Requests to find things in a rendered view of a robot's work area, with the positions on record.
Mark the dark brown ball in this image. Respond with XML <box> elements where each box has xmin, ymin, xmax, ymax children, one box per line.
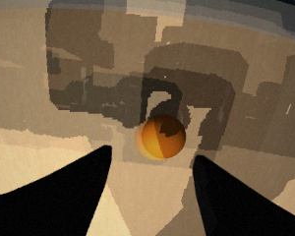
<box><xmin>154</xmin><ymin>114</ymin><xmax>187</xmax><ymax>158</ymax></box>

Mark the translucent orange ball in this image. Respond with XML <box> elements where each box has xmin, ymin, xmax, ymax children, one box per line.
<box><xmin>135</xmin><ymin>117</ymin><xmax>166</xmax><ymax>161</ymax></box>

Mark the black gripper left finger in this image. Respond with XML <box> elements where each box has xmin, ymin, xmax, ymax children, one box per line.
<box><xmin>0</xmin><ymin>146</ymin><xmax>112</xmax><ymax>236</ymax></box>

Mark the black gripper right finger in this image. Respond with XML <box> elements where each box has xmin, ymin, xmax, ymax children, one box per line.
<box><xmin>192</xmin><ymin>154</ymin><xmax>295</xmax><ymax>236</ymax></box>

